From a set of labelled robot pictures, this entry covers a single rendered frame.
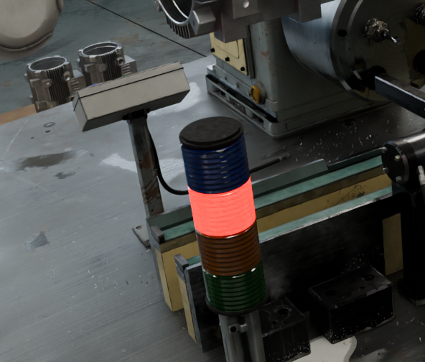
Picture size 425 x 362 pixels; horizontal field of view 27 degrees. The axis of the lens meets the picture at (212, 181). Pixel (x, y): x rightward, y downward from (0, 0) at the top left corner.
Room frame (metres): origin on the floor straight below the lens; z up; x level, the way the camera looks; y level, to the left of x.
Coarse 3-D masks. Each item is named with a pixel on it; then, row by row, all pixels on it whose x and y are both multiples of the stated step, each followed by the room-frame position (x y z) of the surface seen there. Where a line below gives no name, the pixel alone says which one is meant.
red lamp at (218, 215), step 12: (192, 192) 0.74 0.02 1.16; (228, 192) 0.72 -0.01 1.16; (240, 192) 0.73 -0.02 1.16; (252, 192) 0.75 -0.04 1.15; (192, 204) 0.74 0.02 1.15; (204, 204) 0.73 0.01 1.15; (216, 204) 0.72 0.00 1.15; (228, 204) 0.72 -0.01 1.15; (240, 204) 0.73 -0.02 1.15; (252, 204) 0.74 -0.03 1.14; (204, 216) 0.73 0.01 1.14; (216, 216) 0.72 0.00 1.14; (228, 216) 0.72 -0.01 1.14; (240, 216) 0.73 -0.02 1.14; (252, 216) 0.74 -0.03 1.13; (204, 228) 0.73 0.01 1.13; (216, 228) 0.73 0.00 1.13; (228, 228) 0.72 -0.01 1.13; (240, 228) 0.73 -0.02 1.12
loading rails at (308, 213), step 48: (288, 192) 1.15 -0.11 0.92; (336, 192) 1.17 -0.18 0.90; (384, 192) 1.11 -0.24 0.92; (192, 240) 1.09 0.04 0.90; (288, 240) 1.02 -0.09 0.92; (336, 240) 1.04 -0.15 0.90; (384, 240) 1.07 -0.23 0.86; (192, 288) 0.97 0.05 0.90; (288, 288) 1.01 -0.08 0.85; (192, 336) 1.00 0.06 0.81
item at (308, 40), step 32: (352, 0) 1.39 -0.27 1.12; (384, 0) 1.40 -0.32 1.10; (416, 0) 1.43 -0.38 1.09; (288, 32) 1.52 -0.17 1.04; (320, 32) 1.41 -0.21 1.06; (352, 32) 1.38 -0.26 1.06; (416, 32) 1.42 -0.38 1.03; (320, 64) 1.43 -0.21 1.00; (352, 64) 1.38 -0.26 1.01; (384, 64) 1.40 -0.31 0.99; (416, 64) 1.42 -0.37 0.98
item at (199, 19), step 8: (152, 0) 1.10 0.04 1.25; (160, 8) 1.09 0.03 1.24; (200, 8) 0.98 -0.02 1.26; (208, 8) 0.98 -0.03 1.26; (192, 16) 0.98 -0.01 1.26; (200, 16) 0.97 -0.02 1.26; (208, 16) 0.97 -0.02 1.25; (192, 24) 0.98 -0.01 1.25; (200, 24) 0.97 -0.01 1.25; (208, 24) 0.97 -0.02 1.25; (200, 32) 0.98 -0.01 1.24
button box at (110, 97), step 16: (176, 64) 1.32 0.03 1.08; (112, 80) 1.29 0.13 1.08; (128, 80) 1.29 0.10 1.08; (144, 80) 1.29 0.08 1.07; (160, 80) 1.30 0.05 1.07; (176, 80) 1.30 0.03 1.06; (80, 96) 1.26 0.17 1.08; (96, 96) 1.27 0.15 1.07; (112, 96) 1.27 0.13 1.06; (128, 96) 1.27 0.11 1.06; (144, 96) 1.28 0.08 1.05; (160, 96) 1.28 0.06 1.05; (176, 96) 1.30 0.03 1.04; (80, 112) 1.27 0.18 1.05; (96, 112) 1.25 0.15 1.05; (112, 112) 1.26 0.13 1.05; (128, 112) 1.28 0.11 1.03; (80, 128) 1.29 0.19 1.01
